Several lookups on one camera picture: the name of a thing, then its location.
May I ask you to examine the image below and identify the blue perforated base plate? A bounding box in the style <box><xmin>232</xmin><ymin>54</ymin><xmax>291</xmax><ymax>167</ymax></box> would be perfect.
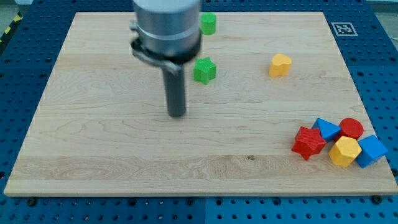
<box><xmin>1</xmin><ymin>0</ymin><xmax>397</xmax><ymax>223</ymax></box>

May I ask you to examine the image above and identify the blue triangle block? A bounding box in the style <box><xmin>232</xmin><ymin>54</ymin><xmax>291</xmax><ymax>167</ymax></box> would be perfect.
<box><xmin>312</xmin><ymin>118</ymin><xmax>341</xmax><ymax>142</ymax></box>

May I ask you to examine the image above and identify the red star block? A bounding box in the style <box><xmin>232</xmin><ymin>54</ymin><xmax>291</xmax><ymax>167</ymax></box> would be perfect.
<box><xmin>292</xmin><ymin>126</ymin><xmax>327</xmax><ymax>161</ymax></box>

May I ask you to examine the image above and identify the yellow heart block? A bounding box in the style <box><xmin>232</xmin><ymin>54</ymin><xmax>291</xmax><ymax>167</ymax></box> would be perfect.
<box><xmin>268</xmin><ymin>54</ymin><xmax>292</xmax><ymax>77</ymax></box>

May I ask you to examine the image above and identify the green star block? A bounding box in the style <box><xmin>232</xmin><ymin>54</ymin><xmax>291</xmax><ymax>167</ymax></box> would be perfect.
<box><xmin>193</xmin><ymin>57</ymin><xmax>216</xmax><ymax>85</ymax></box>

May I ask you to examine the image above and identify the blue cube block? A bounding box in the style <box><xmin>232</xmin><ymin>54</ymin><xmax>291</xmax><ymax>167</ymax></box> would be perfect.
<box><xmin>356</xmin><ymin>135</ymin><xmax>388</xmax><ymax>169</ymax></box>

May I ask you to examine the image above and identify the white fiducial marker tag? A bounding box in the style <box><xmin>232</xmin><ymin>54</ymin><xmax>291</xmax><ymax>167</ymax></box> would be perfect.
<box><xmin>331</xmin><ymin>22</ymin><xmax>358</xmax><ymax>37</ymax></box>

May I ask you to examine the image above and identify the green cylinder block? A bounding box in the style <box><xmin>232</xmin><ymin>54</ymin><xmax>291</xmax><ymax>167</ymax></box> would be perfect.
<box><xmin>200</xmin><ymin>12</ymin><xmax>217</xmax><ymax>35</ymax></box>

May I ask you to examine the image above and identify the red cylinder block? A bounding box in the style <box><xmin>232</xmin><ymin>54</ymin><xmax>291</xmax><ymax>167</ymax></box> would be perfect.
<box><xmin>333</xmin><ymin>118</ymin><xmax>364</xmax><ymax>141</ymax></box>

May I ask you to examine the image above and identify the wooden board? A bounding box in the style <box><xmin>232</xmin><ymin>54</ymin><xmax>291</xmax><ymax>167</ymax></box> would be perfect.
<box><xmin>4</xmin><ymin>12</ymin><xmax>397</xmax><ymax>197</ymax></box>

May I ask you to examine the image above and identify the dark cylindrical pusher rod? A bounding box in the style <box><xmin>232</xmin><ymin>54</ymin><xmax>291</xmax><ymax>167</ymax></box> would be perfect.
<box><xmin>162</xmin><ymin>64</ymin><xmax>186</xmax><ymax>118</ymax></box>

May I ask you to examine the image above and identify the yellow hexagon block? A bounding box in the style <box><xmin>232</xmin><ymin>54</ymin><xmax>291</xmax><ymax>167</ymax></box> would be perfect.
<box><xmin>328</xmin><ymin>136</ymin><xmax>362</xmax><ymax>167</ymax></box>

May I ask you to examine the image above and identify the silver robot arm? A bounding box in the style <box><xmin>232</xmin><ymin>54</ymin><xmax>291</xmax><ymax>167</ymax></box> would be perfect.
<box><xmin>130</xmin><ymin>0</ymin><xmax>201</xmax><ymax>118</ymax></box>

